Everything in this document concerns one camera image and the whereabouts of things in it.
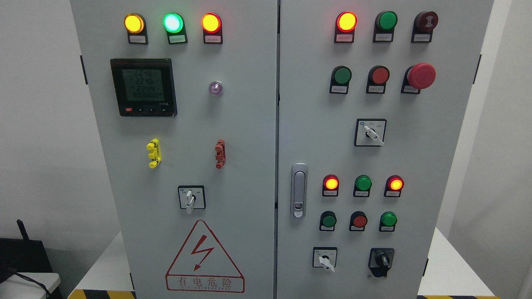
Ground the yellow terminal connector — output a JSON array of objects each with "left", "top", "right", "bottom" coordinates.
[{"left": 146, "top": 138, "right": 162, "bottom": 169}]

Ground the silver door lock handle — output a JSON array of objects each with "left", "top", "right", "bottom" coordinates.
[{"left": 291, "top": 163, "right": 308, "bottom": 219}]

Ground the red lit lamp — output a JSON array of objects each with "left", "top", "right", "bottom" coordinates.
[
  {"left": 322, "top": 174, "right": 340, "bottom": 197},
  {"left": 384, "top": 175, "right": 404, "bottom": 198}
]

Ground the red lit lamp lower left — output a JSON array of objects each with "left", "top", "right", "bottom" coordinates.
[{"left": 322, "top": 174, "right": 340, "bottom": 197}]

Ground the black digital power meter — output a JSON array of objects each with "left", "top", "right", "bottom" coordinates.
[{"left": 110, "top": 58, "right": 178, "bottom": 117}]

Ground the white rotary switch door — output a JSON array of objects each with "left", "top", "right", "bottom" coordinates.
[{"left": 178, "top": 185, "right": 207, "bottom": 215}]

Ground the small clear light bulb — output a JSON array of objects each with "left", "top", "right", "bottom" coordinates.
[{"left": 208, "top": 80, "right": 224, "bottom": 97}]

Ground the white rotary switch lower right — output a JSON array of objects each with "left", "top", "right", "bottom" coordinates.
[{"left": 312, "top": 247, "right": 338, "bottom": 273}]

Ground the green push button lower right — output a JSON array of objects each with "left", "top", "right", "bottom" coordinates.
[{"left": 379, "top": 211, "right": 398, "bottom": 232}]

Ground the grey electrical control cabinet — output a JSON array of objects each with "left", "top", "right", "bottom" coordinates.
[{"left": 71, "top": 0, "right": 493, "bottom": 299}]

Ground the white rotary switch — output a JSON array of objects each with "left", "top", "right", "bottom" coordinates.
[
  {"left": 354, "top": 118, "right": 387, "bottom": 147},
  {"left": 312, "top": 247, "right": 338, "bottom": 273}
]

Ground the white box lower left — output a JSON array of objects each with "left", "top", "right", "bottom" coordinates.
[{"left": 0, "top": 272, "right": 61, "bottom": 299}]

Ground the green push button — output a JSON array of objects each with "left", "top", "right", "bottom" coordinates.
[
  {"left": 379, "top": 211, "right": 398, "bottom": 232},
  {"left": 329, "top": 66, "right": 352, "bottom": 94},
  {"left": 319, "top": 211, "right": 337, "bottom": 231}
]

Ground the red emergency stop button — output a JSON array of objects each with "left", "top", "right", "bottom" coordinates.
[{"left": 401, "top": 63, "right": 436, "bottom": 95}]

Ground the white rotary switch upper right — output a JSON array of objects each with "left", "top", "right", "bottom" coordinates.
[{"left": 354, "top": 118, "right": 387, "bottom": 147}]

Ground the black cable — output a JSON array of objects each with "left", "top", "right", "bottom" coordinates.
[{"left": 0, "top": 266, "right": 52, "bottom": 297}]

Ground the green push button upper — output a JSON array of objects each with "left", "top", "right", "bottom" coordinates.
[{"left": 329, "top": 66, "right": 352, "bottom": 94}]

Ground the red lit lamp right door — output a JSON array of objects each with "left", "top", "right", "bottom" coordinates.
[{"left": 334, "top": 11, "right": 358, "bottom": 43}]

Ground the red lit lamp lower right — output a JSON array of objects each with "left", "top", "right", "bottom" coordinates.
[{"left": 384, "top": 175, "right": 404, "bottom": 198}]

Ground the green lamp lower middle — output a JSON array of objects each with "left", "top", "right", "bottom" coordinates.
[{"left": 353, "top": 175, "right": 372, "bottom": 198}]

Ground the green lit indicator lamp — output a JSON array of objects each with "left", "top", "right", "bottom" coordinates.
[{"left": 162, "top": 12, "right": 188, "bottom": 45}]

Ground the red push button upper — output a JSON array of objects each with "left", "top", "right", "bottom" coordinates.
[{"left": 365, "top": 66, "right": 390, "bottom": 94}]

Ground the red indicator lamp left door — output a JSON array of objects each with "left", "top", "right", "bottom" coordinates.
[{"left": 201, "top": 12, "right": 223, "bottom": 44}]

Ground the green lamp top right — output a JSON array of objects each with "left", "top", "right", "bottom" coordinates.
[{"left": 373, "top": 11, "right": 398, "bottom": 42}]

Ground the green push button lower left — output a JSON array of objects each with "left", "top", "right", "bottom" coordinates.
[{"left": 319, "top": 211, "right": 337, "bottom": 231}]

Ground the black box with antenna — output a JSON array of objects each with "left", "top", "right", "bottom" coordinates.
[{"left": 0, "top": 219, "right": 63, "bottom": 299}]

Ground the yellow indicator lamp top left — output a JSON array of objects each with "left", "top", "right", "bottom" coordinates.
[{"left": 124, "top": 13, "right": 148, "bottom": 45}]

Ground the red triangle electric warning sticker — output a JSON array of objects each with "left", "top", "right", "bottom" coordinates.
[{"left": 165, "top": 220, "right": 245, "bottom": 293}]

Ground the red push button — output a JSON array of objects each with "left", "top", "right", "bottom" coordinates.
[
  {"left": 349, "top": 211, "right": 367, "bottom": 231},
  {"left": 365, "top": 66, "right": 390, "bottom": 94}
]

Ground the black rotary selector switch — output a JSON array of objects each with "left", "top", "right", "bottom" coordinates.
[{"left": 368, "top": 248, "right": 395, "bottom": 277}]

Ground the red push button lower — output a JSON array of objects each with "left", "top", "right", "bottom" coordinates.
[{"left": 349, "top": 211, "right": 367, "bottom": 231}]

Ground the red terminal connector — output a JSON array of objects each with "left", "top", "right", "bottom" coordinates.
[{"left": 214, "top": 139, "right": 226, "bottom": 169}]

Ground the dark red buzzer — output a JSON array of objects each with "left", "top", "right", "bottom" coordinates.
[{"left": 411, "top": 11, "right": 438, "bottom": 42}]

